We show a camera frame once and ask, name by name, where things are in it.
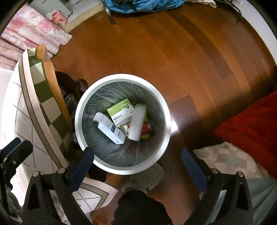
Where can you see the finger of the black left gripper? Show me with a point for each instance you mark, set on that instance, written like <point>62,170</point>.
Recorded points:
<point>15,153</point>

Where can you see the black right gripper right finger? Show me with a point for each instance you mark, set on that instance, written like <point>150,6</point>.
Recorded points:
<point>199,171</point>

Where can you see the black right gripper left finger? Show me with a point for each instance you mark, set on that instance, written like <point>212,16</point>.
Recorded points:
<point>77,170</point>

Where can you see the white blue medicine box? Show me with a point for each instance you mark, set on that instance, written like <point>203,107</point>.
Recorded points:
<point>108,128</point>

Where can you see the green white carton box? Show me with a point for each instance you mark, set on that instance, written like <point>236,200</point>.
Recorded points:
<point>121,113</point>

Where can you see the white barcode medicine box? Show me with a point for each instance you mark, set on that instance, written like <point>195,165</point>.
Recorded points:
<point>136,123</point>

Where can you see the white round trash bin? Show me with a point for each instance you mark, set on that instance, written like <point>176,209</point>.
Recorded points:
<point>131,157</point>

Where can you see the white diamond pattern tablecloth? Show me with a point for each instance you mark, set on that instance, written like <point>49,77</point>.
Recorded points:
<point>36,192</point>

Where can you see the red blanket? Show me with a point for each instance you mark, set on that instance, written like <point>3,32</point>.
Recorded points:
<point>254,132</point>

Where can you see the red can in bin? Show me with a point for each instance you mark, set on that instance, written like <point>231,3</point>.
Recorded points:
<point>147,128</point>

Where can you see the pink floral curtain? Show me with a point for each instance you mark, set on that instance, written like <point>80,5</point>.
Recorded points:
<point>26,30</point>

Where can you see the beige doormat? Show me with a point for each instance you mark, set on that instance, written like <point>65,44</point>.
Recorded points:
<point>82,11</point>

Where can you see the pink tissue pack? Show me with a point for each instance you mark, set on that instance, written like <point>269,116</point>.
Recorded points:
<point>58,18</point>

